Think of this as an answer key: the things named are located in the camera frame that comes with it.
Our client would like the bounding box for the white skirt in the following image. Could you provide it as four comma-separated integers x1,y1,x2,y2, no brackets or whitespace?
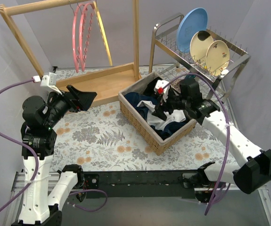
137,100,186,131

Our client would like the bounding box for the blue denim skirt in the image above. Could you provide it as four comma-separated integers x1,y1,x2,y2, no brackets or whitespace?
124,92,189,140

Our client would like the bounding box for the pink hanger front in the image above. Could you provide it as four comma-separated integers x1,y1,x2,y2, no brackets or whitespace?
72,2,95,73

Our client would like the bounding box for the pink hanger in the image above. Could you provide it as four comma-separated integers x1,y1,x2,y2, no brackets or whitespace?
72,2,95,73
78,2,95,71

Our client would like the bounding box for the yellow hanger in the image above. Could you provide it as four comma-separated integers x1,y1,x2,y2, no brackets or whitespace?
94,1,113,66

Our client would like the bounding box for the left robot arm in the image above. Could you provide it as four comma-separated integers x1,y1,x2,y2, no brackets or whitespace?
13,85,97,226

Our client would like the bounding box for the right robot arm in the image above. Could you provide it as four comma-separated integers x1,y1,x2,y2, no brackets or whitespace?
152,78,271,194

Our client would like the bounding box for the pink hanger rear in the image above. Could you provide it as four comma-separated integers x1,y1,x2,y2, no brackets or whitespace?
78,2,95,71

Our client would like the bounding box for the black garment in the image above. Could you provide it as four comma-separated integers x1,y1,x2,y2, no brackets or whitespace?
142,77,167,98

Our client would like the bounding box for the wooden clothes rack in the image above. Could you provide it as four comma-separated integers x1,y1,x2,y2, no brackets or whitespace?
0,0,141,107

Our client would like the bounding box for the teal cup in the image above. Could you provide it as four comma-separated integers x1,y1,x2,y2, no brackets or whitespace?
185,74,196,81

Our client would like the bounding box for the wicker laundry basket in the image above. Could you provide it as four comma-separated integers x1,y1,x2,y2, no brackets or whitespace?
118,72,197,156

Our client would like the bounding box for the floral tablecloth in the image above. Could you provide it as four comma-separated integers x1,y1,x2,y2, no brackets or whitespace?
50,101,237,172

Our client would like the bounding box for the metal dish rack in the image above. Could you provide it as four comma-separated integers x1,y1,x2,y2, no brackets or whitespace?
148,13,252,104

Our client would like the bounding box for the cream plate flower print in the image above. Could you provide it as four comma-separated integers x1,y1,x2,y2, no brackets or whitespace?
205,40,230,76

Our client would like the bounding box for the cream plate black spot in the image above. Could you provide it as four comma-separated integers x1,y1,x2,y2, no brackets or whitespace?
190,31,214,64

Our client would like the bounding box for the blue plate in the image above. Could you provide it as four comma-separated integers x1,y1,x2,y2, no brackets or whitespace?
176,8,208,53

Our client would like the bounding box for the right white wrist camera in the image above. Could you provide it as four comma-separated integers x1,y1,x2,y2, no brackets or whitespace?
154,80,174,105

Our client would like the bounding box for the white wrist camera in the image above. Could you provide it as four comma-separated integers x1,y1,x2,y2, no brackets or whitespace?
32,72,62,95
154,80,174,105

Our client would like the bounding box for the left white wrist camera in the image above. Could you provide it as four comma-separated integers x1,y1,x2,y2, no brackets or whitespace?
32,72,62,95

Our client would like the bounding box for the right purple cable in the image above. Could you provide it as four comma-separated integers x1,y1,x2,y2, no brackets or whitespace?
163,72,231,216

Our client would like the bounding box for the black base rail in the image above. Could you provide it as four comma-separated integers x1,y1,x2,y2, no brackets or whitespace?
78,169,228,200

